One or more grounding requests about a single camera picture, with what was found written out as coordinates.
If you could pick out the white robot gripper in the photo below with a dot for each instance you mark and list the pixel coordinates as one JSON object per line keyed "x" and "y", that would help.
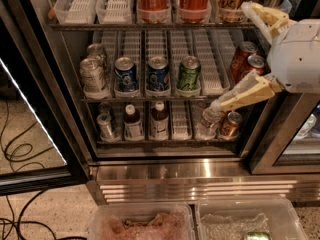
{"x": 296, "y": 57}

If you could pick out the red coke can front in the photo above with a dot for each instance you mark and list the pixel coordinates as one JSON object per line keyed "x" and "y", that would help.
{"x": 253, "y": 62}

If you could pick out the red coke can rear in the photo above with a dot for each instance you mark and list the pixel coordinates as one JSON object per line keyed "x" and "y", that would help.
{"x": 242, "y": 52}

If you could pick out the green soda can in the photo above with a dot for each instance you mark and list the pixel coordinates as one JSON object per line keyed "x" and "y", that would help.
{"x": 188, "y": 73}

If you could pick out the red coke can top shelf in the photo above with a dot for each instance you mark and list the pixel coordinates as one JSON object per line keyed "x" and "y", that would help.
{"x": 193, "y": 11}

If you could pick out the blue pepsi can right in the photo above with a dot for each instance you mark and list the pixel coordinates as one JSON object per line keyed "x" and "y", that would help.
{"x": 158, "y": 74}

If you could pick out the blue pepsi can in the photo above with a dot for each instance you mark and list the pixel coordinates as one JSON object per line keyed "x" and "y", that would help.
{"x": 158, "y": 74}
{"x": 125, "y": 70}

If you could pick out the blue pepsi can left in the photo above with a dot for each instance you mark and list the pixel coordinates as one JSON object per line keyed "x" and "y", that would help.
{"x": 125, "y": 70}

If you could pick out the stainless fridge base grille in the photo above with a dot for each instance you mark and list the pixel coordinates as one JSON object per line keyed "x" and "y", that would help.
{"x": 193, "y": 180}

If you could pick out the white shelf tray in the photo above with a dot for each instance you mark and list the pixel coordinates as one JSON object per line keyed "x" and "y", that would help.
{"x": 75, "y": 11}
{"x": 114, "y": 11}

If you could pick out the white rear can middle shelf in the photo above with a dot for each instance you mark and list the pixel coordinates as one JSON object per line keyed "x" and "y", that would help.
{"x": 97, "y": 51}

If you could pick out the white can shelf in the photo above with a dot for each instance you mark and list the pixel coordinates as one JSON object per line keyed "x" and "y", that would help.
{"x": 93, "y": 77}
{"x": 97, "y": 51}

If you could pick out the silver slim can rear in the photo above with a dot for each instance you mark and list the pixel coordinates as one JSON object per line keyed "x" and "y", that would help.
{"x": 105, "y": 107}

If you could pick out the silver slim can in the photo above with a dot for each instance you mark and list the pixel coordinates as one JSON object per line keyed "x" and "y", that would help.
{"x": 105, "y": 107}
{"x": 107, "y": 130}

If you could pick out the white front can middle shelf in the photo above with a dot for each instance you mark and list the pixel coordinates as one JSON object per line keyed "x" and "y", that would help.
{"x": 93, "y": 77}

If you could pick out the silver slim can front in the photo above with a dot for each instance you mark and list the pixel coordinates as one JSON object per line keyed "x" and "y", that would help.
{"x": 107, "y": 130}

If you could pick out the green can in bin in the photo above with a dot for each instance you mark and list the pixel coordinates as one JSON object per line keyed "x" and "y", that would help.
{"x": 253, "y": 235}

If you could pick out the white shelf tray far left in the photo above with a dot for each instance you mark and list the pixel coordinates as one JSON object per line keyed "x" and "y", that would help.
{"x": 75, "y": 11}

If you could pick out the glass fridge door left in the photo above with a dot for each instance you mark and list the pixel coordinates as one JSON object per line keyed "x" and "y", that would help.
{"x": 41, "y": 146}

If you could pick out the clear water bottle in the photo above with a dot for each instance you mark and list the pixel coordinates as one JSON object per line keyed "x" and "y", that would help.
{"x": 210, "y": 120}

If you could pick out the brown juice bottle right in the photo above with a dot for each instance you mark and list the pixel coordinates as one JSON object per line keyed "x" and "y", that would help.
{"x": 159, "y": 121}

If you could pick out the brown juice bottle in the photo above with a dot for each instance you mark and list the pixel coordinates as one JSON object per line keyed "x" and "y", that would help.
{"x": 133, "y": 124}
{"x": 159, "y": 121}

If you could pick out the brown juice bottle left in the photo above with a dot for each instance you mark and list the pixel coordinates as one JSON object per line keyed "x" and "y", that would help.
{"x": 133, "y": 124}

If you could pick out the clear plastic bin right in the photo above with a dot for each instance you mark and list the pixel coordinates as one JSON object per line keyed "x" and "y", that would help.
{"x": 231, "y": 218}

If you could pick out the clear plastic bin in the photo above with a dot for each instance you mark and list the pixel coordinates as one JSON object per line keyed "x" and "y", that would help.
{"x": 231, "y": 218}
{"x": 143, "y": 221}

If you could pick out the clear plastic bin left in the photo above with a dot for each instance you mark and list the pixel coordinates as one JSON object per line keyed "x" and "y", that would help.
{"x": 143, "y": 221}

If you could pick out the right fridge door frame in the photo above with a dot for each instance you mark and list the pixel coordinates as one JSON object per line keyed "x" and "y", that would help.
{"x": 284, "y": 139}

